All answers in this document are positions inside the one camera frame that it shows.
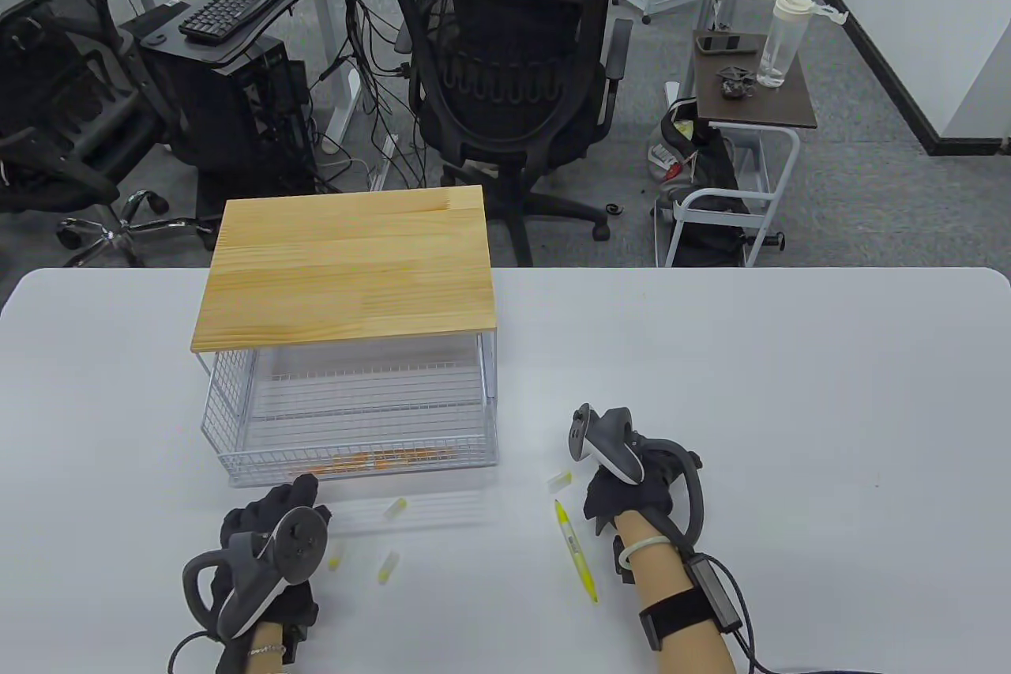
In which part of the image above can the white wire drawer basket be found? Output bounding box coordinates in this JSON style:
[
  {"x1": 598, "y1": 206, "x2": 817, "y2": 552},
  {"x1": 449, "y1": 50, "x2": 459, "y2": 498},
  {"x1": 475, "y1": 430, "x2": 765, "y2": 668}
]
[{"x1": 201, "y1": 346, "x2": 500, "y2": 488}]

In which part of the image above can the yellow double-ended highlighter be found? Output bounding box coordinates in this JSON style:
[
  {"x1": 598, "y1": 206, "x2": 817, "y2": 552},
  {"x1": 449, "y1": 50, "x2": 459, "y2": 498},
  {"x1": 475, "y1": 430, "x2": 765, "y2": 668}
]
[{"x1": 554, "y1": 499, "x2": 599, "y2": 606}]

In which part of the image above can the tangle of black cables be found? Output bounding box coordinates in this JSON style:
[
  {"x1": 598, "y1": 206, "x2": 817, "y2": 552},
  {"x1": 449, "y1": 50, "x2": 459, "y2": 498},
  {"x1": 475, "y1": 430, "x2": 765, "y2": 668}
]
[{"x1": 312, "y1": 0, "x2": 443, "y2": 189}]

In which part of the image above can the black computer tower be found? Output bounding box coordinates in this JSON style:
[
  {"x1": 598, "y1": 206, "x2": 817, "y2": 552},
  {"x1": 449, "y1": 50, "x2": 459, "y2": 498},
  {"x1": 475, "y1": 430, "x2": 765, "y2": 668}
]
[{"x1": 142, "y1": 34, "x2": 317, "y2": 220}]

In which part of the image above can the black mesh office chair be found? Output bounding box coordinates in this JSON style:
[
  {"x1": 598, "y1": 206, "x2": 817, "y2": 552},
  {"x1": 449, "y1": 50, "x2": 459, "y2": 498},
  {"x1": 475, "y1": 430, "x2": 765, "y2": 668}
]
[
  {"x1": 383, "y1": 0, "x2": 635, "y2": 268},
  {"x1": 0, "y1": 0, "x2": 218, "y2": 268}
]

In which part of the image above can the black cable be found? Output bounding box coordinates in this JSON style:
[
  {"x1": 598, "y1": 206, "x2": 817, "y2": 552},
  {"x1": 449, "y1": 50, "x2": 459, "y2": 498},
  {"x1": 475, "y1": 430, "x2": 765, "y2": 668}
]
[
  {"x1": 167, "y1": 629, "x2": 222, "y2": 674},
  {"x1": 648, "y1": 516, "x2": 870, "y2": 674}
]

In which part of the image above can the black strapped forearm box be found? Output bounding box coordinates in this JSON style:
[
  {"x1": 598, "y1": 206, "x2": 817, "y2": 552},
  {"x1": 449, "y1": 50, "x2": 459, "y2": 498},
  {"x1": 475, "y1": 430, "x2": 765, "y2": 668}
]
[{"x1": 638, "y1": 555, "x2": 745, "y2": 651}]

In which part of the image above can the person's right hand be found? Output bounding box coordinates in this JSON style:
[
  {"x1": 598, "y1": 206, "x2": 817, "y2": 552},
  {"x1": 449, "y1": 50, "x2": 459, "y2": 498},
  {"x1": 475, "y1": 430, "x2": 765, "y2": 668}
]
[{"x1": 584, "y1": 461, "x2": 686, "y2": 540}]

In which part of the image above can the brown-topped white side table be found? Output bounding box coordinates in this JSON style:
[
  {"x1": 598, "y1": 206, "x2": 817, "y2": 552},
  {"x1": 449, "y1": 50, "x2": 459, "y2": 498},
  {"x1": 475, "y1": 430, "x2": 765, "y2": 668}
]
[{"x1": 662, "y1": 28, "x2": 819, "y2": 269}]

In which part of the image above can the person's left hand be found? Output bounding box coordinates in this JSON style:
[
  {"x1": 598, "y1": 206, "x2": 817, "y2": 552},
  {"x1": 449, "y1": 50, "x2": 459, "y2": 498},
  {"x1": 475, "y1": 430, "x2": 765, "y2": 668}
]
[{"x1": 207, "y1": 473, "x2": 333, "y2": 673}]

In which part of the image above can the wooden-topped white wire shelf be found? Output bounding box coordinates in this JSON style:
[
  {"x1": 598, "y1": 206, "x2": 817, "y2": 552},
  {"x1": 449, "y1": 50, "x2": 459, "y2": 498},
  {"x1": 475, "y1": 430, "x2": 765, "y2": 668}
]
[{"x1": 191, "y1": 185, "x2": 500, "y2": 465}]

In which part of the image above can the person's left forearm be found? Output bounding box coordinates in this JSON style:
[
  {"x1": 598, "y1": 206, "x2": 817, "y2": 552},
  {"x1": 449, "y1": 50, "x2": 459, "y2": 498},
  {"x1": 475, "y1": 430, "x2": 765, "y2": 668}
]
[{"x1": 241, "y1": 623, "x2": 289, "y2": 674}]

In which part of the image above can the white bangle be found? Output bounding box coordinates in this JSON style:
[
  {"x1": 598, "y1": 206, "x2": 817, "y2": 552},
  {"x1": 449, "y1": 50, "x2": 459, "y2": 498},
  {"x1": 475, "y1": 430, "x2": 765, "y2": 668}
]
[{"x1": 618, "y1": 534, "x2": 672, "y2": 570}]

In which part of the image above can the clear water bottle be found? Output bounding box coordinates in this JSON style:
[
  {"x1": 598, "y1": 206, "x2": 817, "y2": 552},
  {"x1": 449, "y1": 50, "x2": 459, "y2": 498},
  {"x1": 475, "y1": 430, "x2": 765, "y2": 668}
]
[{"x1": 756, "y1": 0, "x2": 848, "y2": 88}]

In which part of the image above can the black bag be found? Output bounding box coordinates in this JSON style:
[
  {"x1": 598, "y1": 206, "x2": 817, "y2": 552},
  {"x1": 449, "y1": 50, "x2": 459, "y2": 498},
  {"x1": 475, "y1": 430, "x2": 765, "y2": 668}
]
[{"x1": 649, "y1": 97, "x2": 751, "y2": 268}]

